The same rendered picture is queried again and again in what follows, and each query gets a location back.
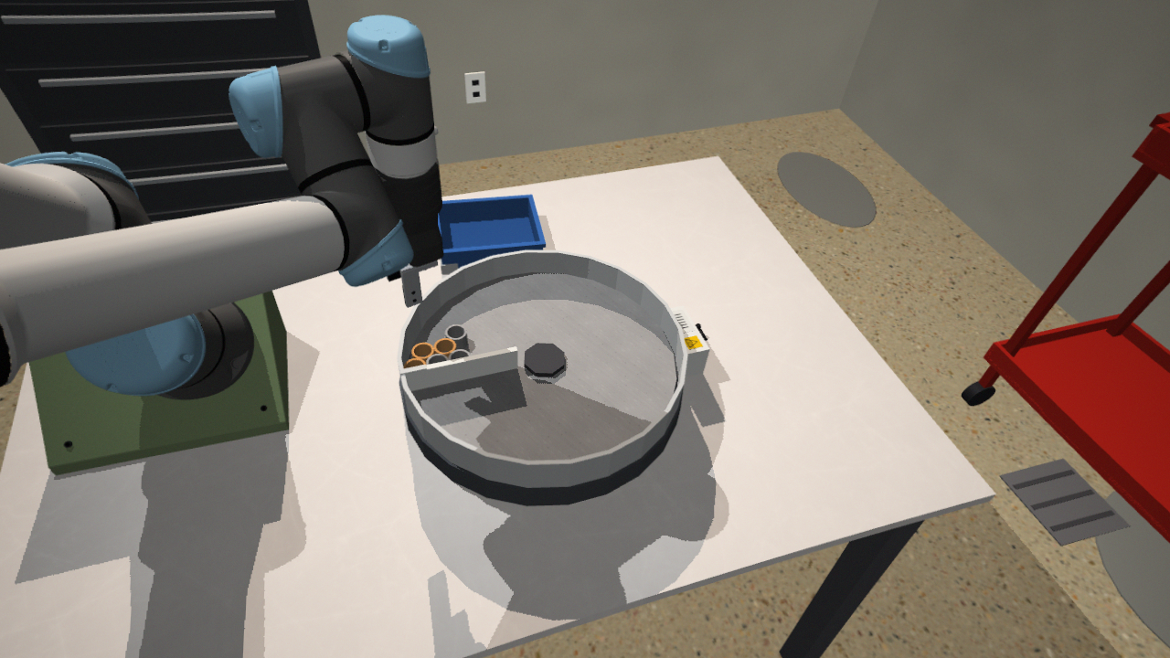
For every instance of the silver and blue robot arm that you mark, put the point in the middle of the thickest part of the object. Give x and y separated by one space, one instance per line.
59 293

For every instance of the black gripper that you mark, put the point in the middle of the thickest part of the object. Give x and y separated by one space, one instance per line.
412 181

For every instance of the blue crate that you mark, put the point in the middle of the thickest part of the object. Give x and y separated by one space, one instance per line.
477 228

